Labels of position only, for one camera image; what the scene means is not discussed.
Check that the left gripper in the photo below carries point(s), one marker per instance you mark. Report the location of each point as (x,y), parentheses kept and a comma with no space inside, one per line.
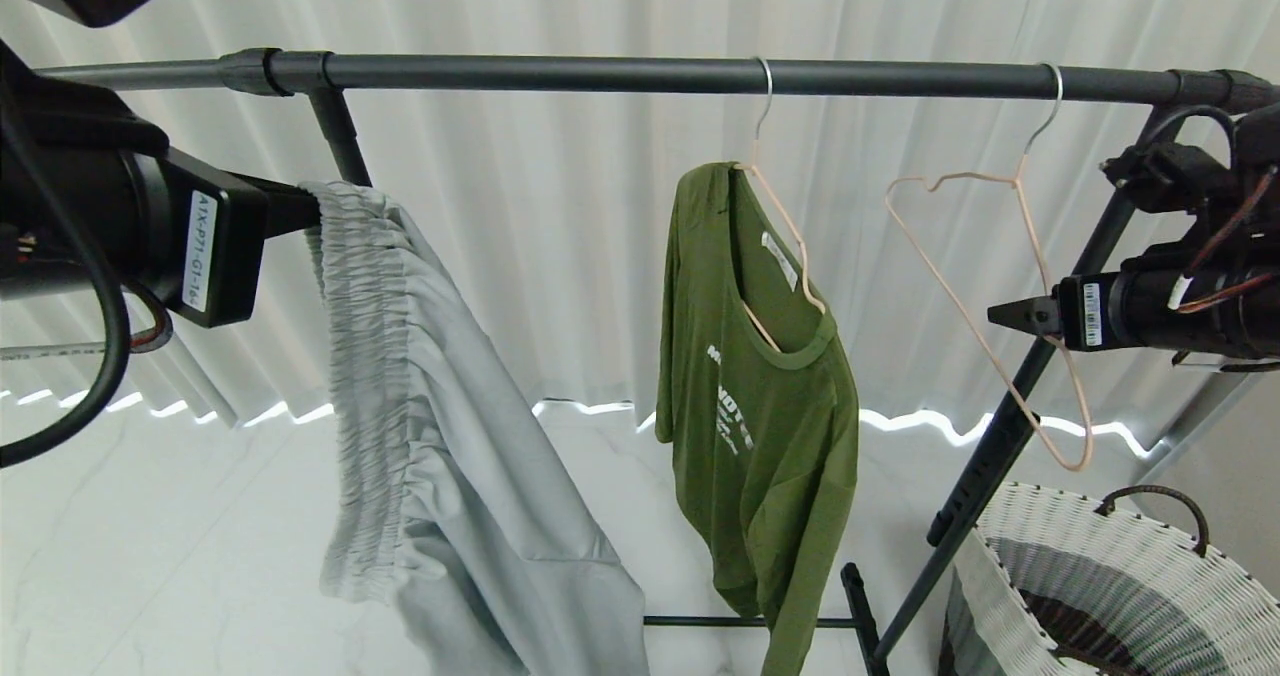
(240,256)

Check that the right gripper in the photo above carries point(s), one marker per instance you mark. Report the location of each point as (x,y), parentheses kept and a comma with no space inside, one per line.
(1140,311)

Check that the green long-sleeved shirt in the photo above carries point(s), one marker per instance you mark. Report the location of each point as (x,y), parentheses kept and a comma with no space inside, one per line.
(780,436)

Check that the black clothes rack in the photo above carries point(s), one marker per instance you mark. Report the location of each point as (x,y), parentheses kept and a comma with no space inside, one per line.
(600,74)

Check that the white curtain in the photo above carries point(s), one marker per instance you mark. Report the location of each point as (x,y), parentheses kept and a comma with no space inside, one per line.
(550,256)

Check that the pink clothes hanger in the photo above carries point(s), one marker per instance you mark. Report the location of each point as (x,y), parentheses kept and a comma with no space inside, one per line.
(1055,81)
(797,256)

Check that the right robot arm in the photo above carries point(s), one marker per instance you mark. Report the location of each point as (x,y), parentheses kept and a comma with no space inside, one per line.
(1262,206)

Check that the white laundry basket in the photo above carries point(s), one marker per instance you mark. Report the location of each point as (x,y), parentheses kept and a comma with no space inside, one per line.
(1100,556)

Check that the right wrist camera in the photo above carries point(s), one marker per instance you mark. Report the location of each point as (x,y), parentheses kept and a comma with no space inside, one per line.
(1170,176)

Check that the pale grey shorts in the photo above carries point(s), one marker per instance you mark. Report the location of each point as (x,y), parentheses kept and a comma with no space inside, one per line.
(470,476)

